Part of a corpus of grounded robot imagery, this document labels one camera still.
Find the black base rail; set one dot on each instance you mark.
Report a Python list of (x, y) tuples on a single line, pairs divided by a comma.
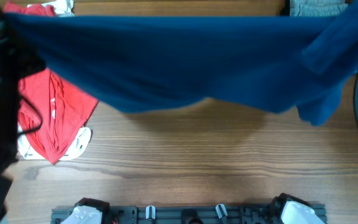
[(246, 214)]

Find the blue t-shirt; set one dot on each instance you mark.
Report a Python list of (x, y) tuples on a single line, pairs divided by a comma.
[(139, 64)]

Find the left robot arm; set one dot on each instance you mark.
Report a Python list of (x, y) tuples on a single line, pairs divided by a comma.
[(27, 45)]

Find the folded light blue jeans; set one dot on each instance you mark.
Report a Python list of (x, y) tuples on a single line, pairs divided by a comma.
[(317, 8)]

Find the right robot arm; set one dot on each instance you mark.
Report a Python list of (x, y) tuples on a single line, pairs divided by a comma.
[(288, 209)]

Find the white t-shirt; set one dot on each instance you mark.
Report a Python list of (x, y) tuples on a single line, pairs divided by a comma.
[(79, 143)]

